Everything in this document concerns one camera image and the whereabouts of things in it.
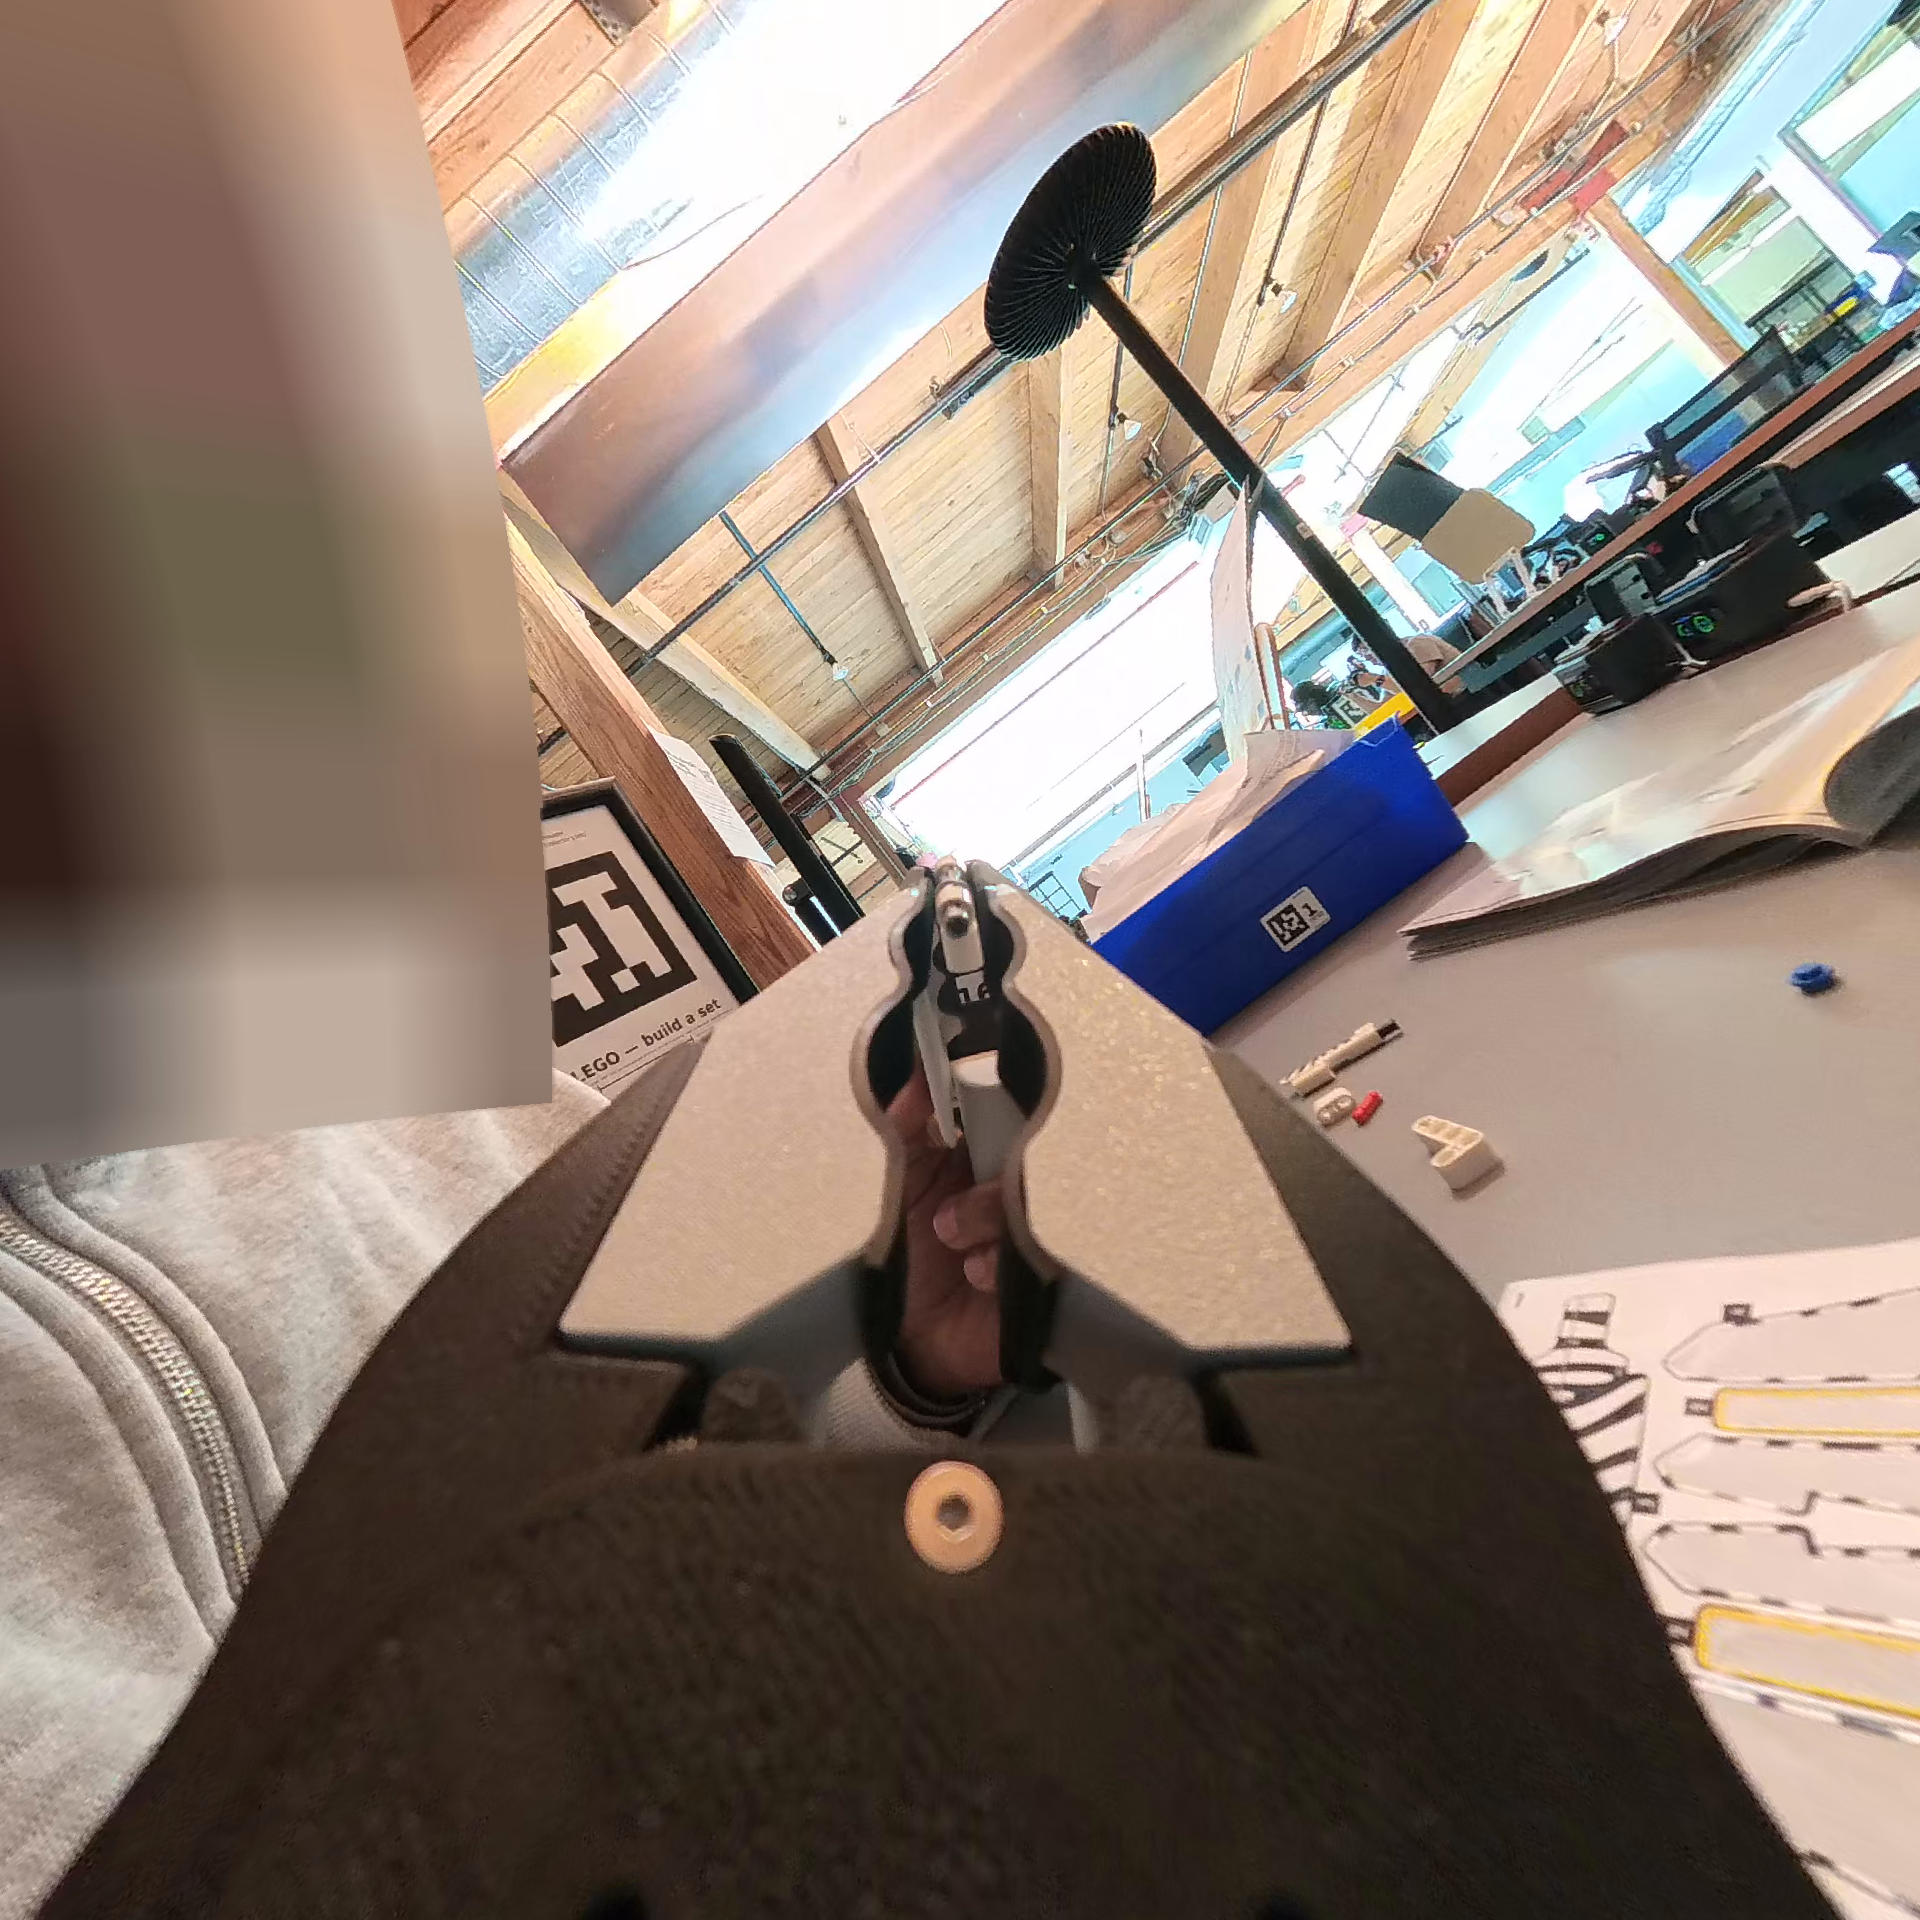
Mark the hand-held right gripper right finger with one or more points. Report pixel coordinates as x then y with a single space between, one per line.
1185 1201

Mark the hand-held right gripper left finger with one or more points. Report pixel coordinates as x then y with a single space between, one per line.
721 1201

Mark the striped white lego assembly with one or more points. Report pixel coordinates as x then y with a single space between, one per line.
1334 1058

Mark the person's left forearm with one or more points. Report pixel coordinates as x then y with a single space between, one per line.
862 1419

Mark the small white lego connector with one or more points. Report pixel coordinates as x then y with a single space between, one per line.
1333 1107

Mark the white angled lego beam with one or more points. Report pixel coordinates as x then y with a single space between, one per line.
1462 1152

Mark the lego instruction booklet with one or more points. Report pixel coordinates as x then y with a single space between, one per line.
1651 795

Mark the lego sticker sheet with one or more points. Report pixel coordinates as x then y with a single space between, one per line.
1771 1500

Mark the small blue lego piece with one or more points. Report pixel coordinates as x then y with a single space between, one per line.
1815 978

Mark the person's left hand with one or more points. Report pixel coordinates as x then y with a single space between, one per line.
938 1290

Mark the black framed marker sign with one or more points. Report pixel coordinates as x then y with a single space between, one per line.
615 944

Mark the blue plastic bin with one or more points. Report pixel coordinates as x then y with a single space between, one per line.
1245 901

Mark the white crumpled paper bags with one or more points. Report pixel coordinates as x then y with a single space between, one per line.
1185 841

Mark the black curved stand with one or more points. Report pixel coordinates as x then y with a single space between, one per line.
780 832

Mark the white paper notice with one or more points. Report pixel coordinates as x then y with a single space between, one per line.
705 795

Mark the upright white paper sheet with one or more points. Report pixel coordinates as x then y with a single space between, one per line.
1232 630

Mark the grey zip hoodie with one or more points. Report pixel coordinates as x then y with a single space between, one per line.
91 1425

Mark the black charger box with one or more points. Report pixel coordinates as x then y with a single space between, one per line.
1748 592
1620 660

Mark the black beige chair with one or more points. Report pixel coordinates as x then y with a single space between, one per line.
1411 502

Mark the black floor lamp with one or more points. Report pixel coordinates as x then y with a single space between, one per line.
1073 241

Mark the black monitor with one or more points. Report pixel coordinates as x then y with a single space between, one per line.
1725 399

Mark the wooden post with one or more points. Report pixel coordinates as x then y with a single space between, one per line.
644 781

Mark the silver ventilation duct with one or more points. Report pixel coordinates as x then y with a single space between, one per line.
601 195

